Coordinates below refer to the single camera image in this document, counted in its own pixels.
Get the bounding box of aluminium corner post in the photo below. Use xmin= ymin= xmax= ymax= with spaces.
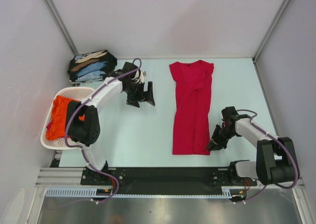
xmin=252 ymin=0 xmax=292 ymax=64
xmin=43 ymin=0 xmax=78 ymax=55

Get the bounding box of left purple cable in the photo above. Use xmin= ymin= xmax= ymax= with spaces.
xmin=44 ymin=58 xmax=142 ymax=207

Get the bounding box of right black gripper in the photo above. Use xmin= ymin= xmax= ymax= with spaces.
xmin=205 ymin=124 xmax=237 ymax=151

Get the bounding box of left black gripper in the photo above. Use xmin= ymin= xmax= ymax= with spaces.
xmin=123 ymin=81 xmax=154 ymax=108

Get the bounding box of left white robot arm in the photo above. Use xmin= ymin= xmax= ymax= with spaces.
xmin=64 ymin=58 xmax=155 ymax=184

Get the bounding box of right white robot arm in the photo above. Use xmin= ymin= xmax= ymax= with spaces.
xmin=206 ymin=106 xmax=300 ymax=189

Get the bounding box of red t shirt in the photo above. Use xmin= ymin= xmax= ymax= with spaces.
xmin=169 ymin=60 xmax=214 ymax=155

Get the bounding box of pink garment in basket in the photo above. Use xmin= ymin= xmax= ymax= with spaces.
xmin=46 ymin=121 xmax=52 ymax=132

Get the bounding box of right aluminium corner post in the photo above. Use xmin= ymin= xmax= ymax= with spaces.
xmin=252 ymin=0 xmax=292 ymax=64

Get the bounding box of aluminium frame rail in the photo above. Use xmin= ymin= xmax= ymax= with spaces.
xmin=34 ymin=167 xmax=306 ymax=188

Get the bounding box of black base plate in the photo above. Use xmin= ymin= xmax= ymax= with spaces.
xmin=80 ymin=166 xmax=258 ymax=195

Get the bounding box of orange t shirt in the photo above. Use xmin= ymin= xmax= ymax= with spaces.
xmin=46 ymin=95 xmax=72 ymax=141

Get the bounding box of black printed t shirt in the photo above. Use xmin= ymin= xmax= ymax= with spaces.
xmin=67 ymin=50 xmax=118 ymax=84

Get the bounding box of left aluminium corner post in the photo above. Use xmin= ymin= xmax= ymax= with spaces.
xmin=43 ymin=0 xmax=78 ymax=55

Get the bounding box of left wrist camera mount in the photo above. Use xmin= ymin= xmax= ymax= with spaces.
xmin=133 ymin=70 xmax=147 ymax=84

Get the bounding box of white plastic basket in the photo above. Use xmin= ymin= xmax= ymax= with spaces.
xmin=40 ymin=87 xmax=94 ymax=150

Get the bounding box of white slotted cable duct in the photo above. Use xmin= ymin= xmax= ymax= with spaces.
xmin=45 ymin=187 xmax=233 ymax=199

